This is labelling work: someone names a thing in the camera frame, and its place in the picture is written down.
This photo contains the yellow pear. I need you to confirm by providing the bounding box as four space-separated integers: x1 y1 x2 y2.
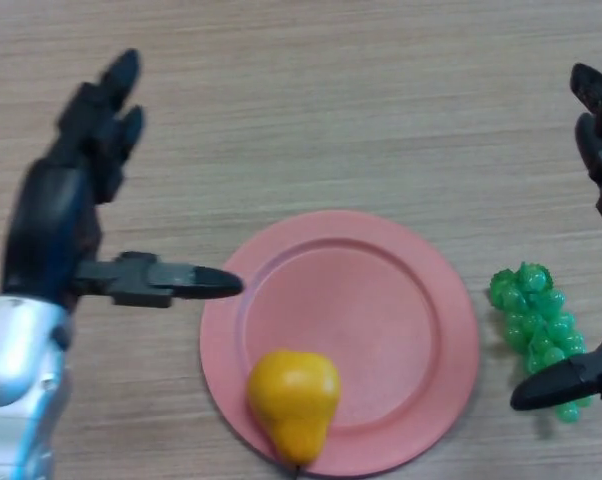
245 348 342 471

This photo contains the green grape bunch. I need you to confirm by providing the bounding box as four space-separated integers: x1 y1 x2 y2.
488 260 594 423

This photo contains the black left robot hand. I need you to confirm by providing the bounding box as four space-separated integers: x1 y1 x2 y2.
2 48 245 316

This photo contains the pink round plate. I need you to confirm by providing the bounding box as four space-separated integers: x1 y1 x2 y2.
199 210 480 476

